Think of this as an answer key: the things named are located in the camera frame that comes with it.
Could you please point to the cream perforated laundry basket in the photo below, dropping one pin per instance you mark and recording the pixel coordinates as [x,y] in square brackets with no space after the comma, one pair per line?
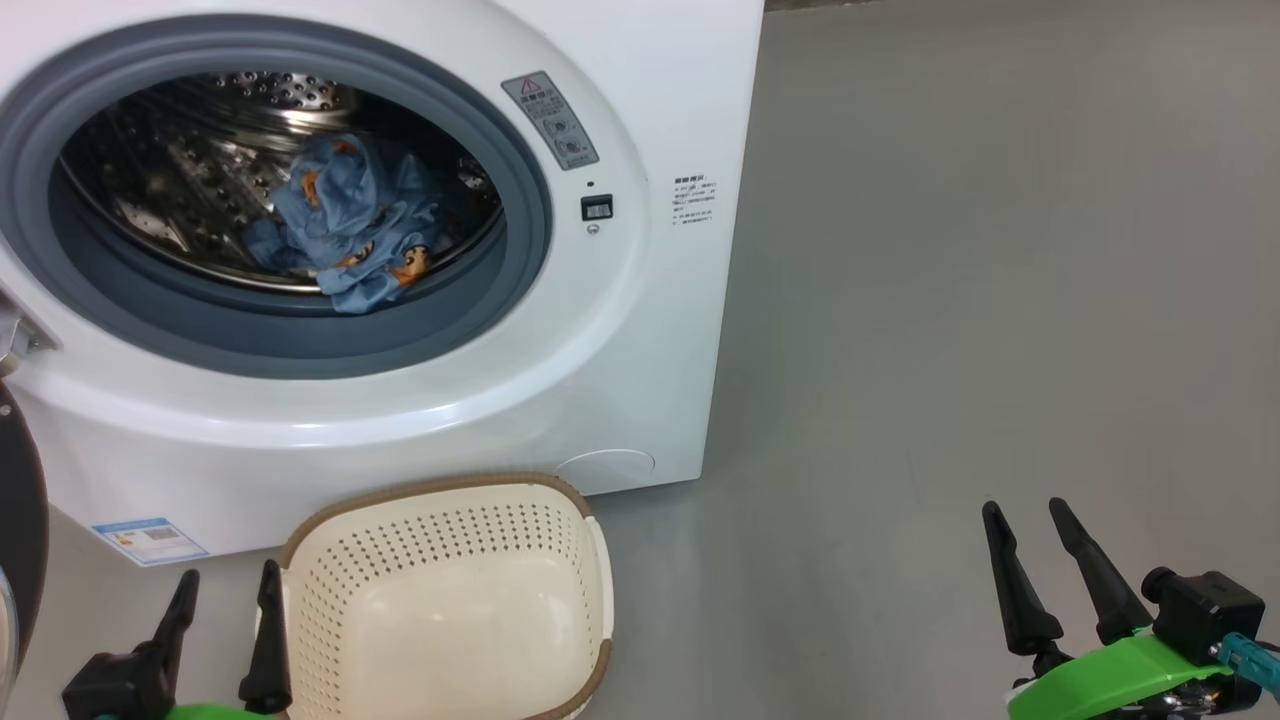
[450,620]

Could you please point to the round white filter cover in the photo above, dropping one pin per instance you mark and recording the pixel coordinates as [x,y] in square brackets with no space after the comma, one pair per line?
[605,470]

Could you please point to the grey warning sticker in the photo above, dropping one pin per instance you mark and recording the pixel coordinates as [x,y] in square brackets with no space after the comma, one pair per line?
[550,120]

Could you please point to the metal door hinge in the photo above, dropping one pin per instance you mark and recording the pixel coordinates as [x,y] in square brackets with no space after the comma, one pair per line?
[25,335]

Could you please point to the black door latch slot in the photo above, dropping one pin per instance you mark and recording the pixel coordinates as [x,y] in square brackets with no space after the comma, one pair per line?
[597,207]

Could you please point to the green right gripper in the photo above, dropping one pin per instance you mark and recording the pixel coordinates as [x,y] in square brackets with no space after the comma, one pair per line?
[1110,685]

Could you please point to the blue garment with orange print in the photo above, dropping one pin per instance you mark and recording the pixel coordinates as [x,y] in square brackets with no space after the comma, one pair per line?
[350,190]

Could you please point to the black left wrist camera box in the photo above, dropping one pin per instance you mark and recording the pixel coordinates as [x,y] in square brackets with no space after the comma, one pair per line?
[115,690]

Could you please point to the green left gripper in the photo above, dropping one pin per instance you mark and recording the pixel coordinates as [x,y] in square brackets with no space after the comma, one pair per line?
[215,713]

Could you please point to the white front-load washing machine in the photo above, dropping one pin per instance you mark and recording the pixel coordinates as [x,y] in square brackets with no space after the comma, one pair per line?
[400,430]

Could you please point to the small black text label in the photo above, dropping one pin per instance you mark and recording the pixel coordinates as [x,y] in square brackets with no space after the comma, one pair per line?
[695,200]

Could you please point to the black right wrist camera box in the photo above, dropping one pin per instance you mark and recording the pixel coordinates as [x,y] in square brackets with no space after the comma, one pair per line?
[1205,610]

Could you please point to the dark washing machine door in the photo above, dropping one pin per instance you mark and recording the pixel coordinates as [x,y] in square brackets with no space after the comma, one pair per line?
[25,520]

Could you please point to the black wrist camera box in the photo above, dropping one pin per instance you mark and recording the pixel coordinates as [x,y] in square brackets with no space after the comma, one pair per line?
[115,690]
[1205,610]

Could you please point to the steel perforated washer drum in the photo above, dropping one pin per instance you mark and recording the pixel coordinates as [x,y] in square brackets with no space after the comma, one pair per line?
[150,170]

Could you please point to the blue energy label sticker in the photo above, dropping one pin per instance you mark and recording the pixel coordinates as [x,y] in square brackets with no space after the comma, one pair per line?
[150,541]

